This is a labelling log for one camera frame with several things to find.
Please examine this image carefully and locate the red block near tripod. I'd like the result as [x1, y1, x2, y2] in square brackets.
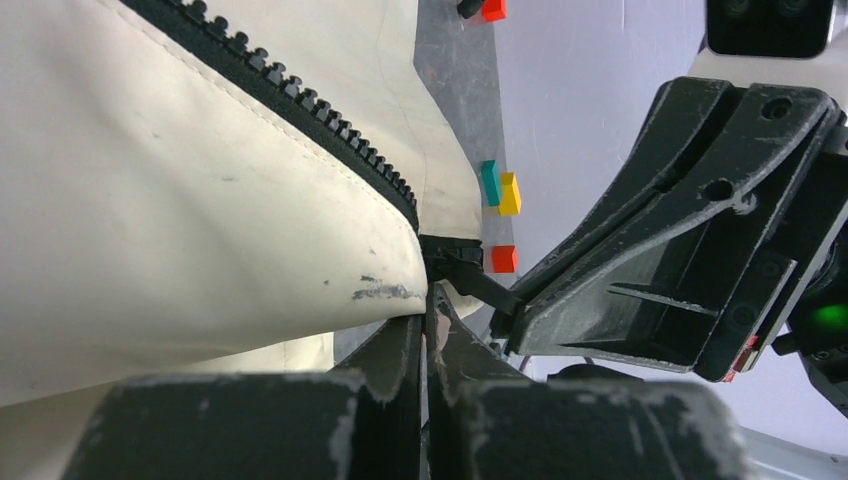
[481, 0, 508, 23]

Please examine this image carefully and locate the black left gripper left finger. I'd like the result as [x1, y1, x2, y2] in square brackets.
[64, 315, 422, 479]

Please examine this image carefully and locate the cream zip-up jacket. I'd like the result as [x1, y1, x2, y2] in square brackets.
[1, 1, 482, 479]

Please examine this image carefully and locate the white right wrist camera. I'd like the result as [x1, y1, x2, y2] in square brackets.
[687, 0, 847, 110]

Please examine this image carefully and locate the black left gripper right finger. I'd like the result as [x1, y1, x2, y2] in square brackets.
[425, 284, 752, 479]

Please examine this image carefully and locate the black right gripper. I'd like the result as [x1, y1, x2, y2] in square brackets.
[491, 77, 847, 414]

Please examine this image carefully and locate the black zipper pull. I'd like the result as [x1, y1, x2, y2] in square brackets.
[419, 235, 519, 316]

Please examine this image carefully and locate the red block near wall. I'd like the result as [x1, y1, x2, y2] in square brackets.
[491, 245, 519, 274]

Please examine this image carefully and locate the yellow block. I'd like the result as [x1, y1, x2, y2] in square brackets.
[498, 172, 522, 216]

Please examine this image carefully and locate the teal block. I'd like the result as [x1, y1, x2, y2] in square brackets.
[480, 159, 503, 207]

